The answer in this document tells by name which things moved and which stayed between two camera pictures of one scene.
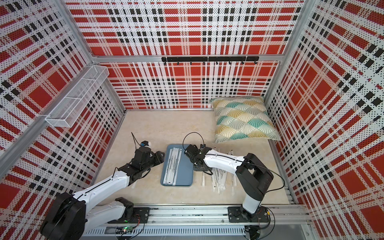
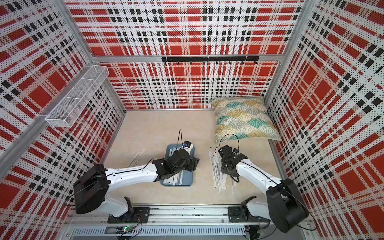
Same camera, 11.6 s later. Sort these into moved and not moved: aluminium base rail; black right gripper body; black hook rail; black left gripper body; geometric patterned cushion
Moved: black left gripper body; black right gripper body
Not moved: geometric patterned cushion; black hook rail; aluminium base rail
